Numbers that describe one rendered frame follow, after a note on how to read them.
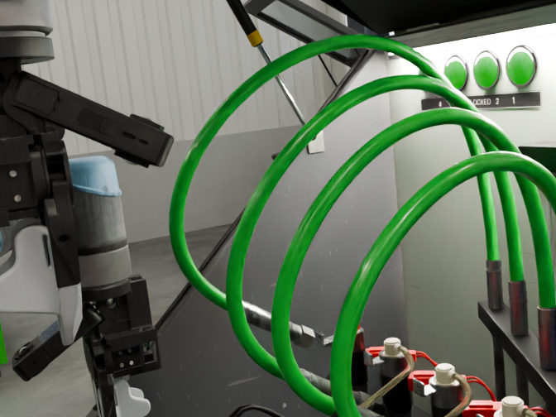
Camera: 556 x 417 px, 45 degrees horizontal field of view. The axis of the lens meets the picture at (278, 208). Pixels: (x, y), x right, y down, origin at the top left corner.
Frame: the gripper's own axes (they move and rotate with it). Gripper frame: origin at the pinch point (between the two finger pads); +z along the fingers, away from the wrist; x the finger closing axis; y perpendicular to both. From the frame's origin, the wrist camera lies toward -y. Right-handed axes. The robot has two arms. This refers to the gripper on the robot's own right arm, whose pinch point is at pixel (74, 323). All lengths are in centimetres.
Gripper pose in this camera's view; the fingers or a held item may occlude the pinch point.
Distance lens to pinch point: 51.8
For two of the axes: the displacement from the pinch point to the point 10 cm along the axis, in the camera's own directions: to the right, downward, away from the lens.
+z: 1.1, 9.8, 1.6
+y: -9.0, 1.6, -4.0
